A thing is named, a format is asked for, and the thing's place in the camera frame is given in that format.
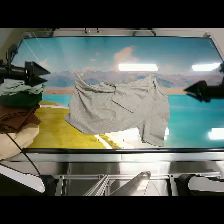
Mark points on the grey T-shirt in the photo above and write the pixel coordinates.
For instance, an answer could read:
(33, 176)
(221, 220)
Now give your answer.
(116, 106)

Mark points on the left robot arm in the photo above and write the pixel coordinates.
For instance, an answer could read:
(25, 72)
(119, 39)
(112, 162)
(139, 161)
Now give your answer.
(13, 71)

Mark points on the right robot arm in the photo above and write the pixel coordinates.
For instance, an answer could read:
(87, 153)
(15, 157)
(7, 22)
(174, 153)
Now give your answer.
(211, 91)

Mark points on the dark green garment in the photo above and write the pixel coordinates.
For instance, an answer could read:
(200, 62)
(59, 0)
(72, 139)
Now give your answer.
(20, 100)

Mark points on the pale green garment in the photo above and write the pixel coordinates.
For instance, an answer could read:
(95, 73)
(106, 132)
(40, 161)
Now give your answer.
(20, 87)

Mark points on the brown garment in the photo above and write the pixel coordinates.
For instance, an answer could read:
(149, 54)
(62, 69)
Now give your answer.
(16, 117)

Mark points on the cream garment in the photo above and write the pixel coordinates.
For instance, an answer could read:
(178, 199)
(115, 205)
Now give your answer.
(16, 144)

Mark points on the silver frame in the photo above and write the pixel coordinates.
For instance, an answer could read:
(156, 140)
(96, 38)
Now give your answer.
(133, 160)

